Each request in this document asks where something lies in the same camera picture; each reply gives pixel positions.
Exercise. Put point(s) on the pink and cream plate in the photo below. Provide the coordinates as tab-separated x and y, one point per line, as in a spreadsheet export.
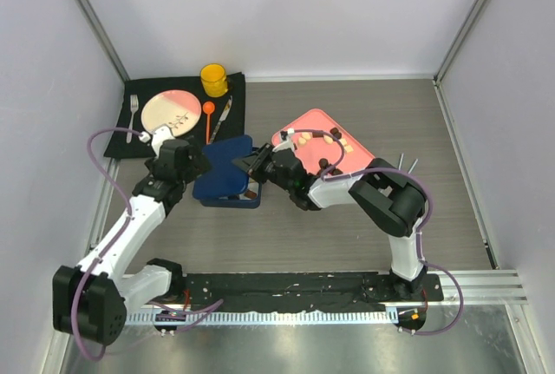
178	109

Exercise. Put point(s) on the brown rectangular chocolate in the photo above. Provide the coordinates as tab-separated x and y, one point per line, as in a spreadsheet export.
250	195

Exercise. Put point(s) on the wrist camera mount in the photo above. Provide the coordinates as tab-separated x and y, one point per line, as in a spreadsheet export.
157	138
285	141

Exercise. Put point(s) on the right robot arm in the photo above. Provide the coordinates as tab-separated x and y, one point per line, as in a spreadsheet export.
394	202

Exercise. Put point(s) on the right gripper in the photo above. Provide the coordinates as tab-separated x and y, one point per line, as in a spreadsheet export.
252	162

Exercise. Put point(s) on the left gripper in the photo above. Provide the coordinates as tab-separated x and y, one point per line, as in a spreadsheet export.
198	165

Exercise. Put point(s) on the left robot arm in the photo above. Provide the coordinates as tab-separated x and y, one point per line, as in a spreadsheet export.
92	299

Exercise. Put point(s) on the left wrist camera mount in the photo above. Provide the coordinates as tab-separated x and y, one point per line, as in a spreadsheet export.
157	138

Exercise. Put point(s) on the orange plastic spoon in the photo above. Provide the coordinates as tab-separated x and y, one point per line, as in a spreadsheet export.
208	109

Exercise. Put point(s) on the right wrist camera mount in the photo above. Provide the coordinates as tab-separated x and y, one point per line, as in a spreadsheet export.
285	141

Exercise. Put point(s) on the yellow mug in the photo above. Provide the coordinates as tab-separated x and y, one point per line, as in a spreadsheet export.
214	80

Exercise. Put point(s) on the silver fork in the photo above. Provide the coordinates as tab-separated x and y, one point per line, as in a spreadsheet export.
134	107

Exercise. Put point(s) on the pink plastic tray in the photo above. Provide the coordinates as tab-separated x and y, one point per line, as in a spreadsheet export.
326	136

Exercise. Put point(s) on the dark blue chocolate box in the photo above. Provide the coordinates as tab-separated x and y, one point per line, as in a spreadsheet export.
237	200

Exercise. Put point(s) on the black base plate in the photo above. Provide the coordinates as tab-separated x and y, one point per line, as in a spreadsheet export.
294	292

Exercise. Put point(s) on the steak knife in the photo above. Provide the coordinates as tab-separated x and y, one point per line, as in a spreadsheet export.
221	119

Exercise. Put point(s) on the dark blue box lid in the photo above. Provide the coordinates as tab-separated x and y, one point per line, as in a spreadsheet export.
224	179

